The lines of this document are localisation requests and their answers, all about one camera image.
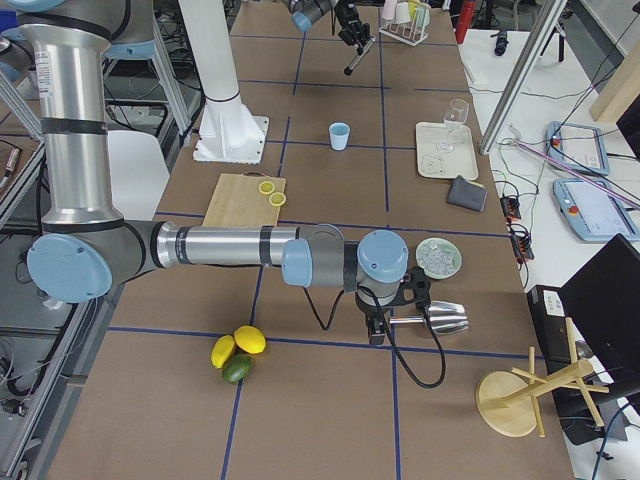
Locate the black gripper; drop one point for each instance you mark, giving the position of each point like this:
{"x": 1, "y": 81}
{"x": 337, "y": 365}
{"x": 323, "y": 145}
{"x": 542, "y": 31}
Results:
{"x": 348, "y": 19}
{"x": 371, "y": 311}

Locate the steel muddler black tip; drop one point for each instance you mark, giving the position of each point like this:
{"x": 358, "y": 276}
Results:
{"x": 350, "y": 68}

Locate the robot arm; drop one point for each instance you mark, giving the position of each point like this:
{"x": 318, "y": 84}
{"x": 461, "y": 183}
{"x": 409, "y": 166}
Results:
{"x": 99, "y": 230}
{"x": 305, "y": 13}

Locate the light blue plastic cup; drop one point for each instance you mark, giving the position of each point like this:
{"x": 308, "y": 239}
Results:
{"x": 339, "y": 133}

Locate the whole yellow lemon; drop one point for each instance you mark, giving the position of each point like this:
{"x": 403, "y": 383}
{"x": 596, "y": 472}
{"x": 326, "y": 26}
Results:
{"x": 250, "y": 339}

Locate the lemon slice on board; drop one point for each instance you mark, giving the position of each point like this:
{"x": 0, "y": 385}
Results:
{"x": 266, "y": 187}
{"x": 277, "y": 199}

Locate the steel ice scoop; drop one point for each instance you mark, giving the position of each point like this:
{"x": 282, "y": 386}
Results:
{"x": 446, "y": 318}

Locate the green bowl with ice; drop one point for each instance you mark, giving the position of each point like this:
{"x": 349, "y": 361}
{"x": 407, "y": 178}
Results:
{"x": 438, "y": 257}

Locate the red cylinder bottle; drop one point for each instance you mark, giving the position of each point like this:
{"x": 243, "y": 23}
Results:
{"x": 464, "y": 21}

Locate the clear wine glass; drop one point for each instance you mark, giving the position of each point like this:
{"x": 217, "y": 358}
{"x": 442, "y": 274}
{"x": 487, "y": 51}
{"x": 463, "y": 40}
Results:
{"x": 454, "y": 118}

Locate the green lime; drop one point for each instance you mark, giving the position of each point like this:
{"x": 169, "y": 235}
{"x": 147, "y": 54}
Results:
{"x": 237, "y": 368}

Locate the cream bear tray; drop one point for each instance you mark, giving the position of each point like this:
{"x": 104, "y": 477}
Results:
{"x": 440, "y": 156}

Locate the wooden round stand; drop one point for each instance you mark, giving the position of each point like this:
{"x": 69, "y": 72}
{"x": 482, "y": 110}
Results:
{"x": 508, "y": 400}

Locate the grey folded cloth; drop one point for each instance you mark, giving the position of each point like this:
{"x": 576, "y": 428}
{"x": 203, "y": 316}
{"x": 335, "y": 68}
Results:
{"x": 467, "y": 194}

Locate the black power strip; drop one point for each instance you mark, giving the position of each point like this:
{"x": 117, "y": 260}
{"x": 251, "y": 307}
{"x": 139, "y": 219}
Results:
{"x": 519, "y": 235}

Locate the wooden cutting board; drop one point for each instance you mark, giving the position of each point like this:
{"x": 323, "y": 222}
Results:
{"x": 236, "y": 202}

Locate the black computer monitor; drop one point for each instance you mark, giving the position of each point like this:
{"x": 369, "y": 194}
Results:
{"x": 602, "y": 298}

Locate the near teach pendant tablet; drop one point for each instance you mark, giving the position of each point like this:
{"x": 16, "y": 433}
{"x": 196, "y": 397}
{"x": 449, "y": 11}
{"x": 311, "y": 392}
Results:
{"x": 592, "y": 214}

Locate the teach pendant tablet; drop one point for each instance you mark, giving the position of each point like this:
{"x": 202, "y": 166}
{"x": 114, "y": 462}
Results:
{"x": 580, "y": 147}
{"x": 592, "y": 214}

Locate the far teach pendant tablet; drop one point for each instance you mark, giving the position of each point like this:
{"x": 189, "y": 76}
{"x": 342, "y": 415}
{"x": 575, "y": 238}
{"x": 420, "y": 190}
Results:
{"x": 580, "y": 147}

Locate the white wire cup rack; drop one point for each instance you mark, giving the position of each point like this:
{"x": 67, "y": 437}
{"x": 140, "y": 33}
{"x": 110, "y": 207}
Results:
{"x": 405, "y": 21}

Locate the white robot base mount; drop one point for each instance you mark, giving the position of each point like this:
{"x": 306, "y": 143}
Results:
{"x": 228, "y": 132}

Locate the aluminium frame post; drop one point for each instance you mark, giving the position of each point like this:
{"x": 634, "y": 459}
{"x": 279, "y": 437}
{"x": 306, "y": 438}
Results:
{"x": 541, "y": 31}

